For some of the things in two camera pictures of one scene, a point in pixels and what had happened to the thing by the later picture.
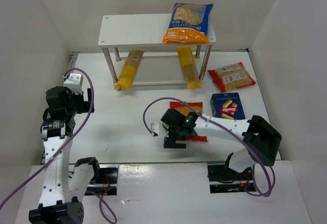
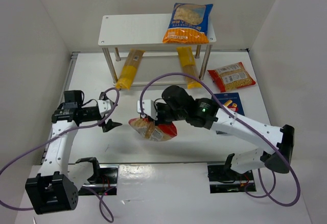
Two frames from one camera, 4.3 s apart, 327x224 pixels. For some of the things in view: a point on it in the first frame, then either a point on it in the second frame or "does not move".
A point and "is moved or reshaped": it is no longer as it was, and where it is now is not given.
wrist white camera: (155, 128) -> (149, 108)
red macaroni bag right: (231, 77) does not move
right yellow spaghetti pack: (186, 55) does not move
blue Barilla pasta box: (227, 105) does not move
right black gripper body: (172, 142) -> (158, 116)
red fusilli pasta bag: (184, 109) is moved or reshaped
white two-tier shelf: (160, 64) does not move
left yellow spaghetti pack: (125, 79) does not move
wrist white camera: (74, 82) -> (104, 106)
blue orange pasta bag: (189, 24) does not move
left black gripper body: (85, 101) -> (106, 123)
